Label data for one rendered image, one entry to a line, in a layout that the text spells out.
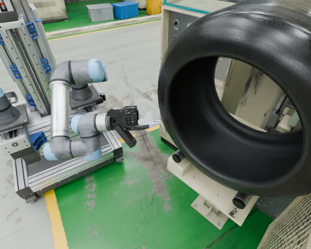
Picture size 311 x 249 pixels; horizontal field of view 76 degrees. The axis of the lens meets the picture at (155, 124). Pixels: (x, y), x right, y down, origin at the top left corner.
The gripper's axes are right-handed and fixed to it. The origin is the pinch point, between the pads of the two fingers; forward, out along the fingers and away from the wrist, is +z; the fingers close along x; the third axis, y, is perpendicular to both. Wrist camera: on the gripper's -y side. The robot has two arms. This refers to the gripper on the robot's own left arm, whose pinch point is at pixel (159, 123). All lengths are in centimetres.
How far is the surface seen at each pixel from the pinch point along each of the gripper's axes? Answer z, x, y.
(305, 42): 32, -31, 27
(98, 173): -69, 73, -75
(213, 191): 20.3, -5.7, -29.7
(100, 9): -179, 500, 124
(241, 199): 27.6, -17.8, -22.5
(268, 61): 26.7, -29.8, 23.9
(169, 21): 5, 78, 42
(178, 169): 6.4, -1.0, -21.3
